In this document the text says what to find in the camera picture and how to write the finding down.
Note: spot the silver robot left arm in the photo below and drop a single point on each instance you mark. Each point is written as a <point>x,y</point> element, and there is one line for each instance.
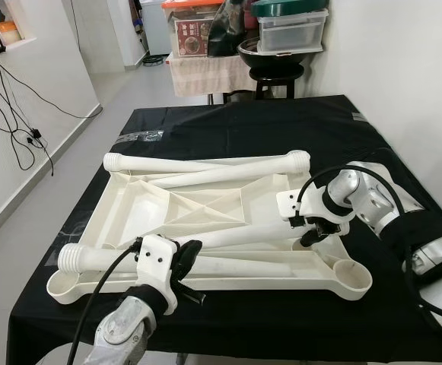
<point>122,334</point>

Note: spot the white plastic children table top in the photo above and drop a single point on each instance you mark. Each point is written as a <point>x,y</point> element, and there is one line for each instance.
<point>205,205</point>

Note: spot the black tablecloth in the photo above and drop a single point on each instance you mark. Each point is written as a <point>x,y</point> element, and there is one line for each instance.
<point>228,327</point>

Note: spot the beige cloth covered stand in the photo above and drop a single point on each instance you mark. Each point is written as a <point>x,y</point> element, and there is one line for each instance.
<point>205,74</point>

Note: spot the clear storage box green lid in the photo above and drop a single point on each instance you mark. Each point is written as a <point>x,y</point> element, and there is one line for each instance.
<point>293,30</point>

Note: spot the black power adapter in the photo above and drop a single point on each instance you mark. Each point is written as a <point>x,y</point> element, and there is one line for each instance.
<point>34,136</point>

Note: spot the black plastic bag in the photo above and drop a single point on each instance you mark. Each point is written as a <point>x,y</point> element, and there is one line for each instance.
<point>232,30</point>

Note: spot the orange container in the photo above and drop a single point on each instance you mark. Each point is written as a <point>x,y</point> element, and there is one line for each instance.
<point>7,32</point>

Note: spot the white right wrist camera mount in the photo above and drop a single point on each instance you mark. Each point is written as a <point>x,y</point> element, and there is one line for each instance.
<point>290,204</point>

